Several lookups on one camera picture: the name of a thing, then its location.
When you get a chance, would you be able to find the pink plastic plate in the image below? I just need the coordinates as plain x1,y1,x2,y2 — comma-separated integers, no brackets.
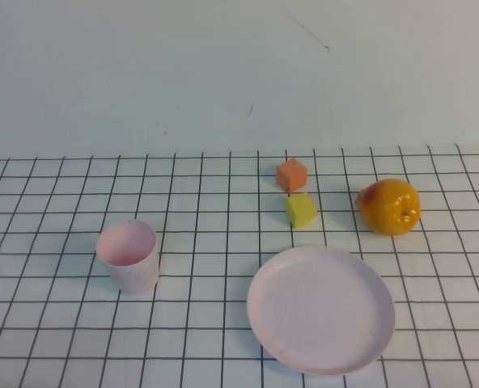
246,244,397,376

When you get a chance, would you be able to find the orange yellow toy pear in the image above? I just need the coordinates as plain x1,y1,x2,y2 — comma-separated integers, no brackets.
355,178,422,237

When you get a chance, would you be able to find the pink plastic cup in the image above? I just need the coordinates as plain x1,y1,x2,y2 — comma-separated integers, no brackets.
95,220,159,295

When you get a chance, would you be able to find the yellow foam cube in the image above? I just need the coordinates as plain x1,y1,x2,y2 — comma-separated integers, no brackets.
286,192,319,230

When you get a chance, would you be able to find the orange foam cube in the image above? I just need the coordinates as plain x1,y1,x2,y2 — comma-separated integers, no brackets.
275,158,308,193

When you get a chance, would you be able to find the white black-grid table cloth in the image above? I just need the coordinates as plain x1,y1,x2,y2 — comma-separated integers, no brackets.
0,143,479,388

